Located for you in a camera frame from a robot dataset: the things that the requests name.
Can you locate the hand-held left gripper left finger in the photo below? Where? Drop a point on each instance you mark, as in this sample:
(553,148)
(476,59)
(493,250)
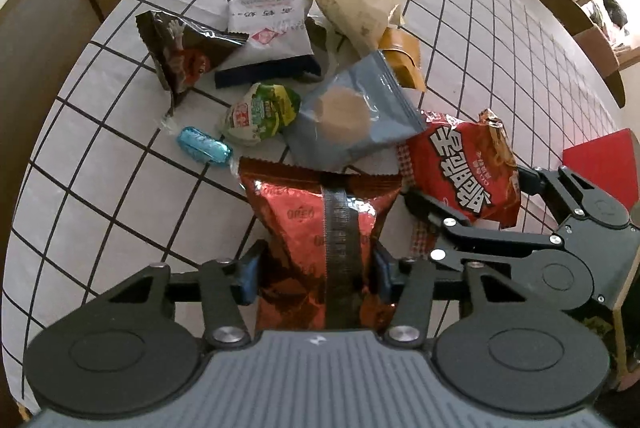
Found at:
(248,277)

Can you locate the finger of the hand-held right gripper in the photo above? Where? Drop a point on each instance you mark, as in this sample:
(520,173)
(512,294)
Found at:
(575,193)
(445,228)

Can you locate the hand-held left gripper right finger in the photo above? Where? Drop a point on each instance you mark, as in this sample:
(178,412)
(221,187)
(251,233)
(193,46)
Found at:
(382,278)

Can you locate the red box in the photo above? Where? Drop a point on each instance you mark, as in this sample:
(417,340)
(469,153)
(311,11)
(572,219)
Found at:
(605,158)

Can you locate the shiny red foil snack bag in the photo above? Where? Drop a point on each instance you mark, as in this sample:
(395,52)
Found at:
(295,228)

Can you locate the red noodle snack packet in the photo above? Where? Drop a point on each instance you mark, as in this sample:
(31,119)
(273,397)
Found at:
(465,158)

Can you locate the blue foil candy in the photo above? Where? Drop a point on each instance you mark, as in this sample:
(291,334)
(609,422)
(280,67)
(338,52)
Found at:
(202,146)

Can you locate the grey-blue cookie packet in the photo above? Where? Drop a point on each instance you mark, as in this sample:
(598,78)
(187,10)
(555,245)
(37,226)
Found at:
(345,108)

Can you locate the green and white round snack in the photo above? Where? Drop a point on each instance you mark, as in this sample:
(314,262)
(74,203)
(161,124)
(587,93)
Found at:
(260,113)

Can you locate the yellow snack packet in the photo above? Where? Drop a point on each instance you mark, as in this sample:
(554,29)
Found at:
(402,56)

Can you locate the brown chocolate snack packet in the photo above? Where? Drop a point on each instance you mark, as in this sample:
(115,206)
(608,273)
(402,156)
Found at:
(185,53)

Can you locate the clear plastic bag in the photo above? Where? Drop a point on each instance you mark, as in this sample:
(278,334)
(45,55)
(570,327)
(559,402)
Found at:
(355,8)

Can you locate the white snack packet blue edge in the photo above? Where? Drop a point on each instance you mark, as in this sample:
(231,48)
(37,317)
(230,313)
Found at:
(270,33)

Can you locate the white grid tablecloth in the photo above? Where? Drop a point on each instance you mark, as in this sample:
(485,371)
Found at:
(125,208)

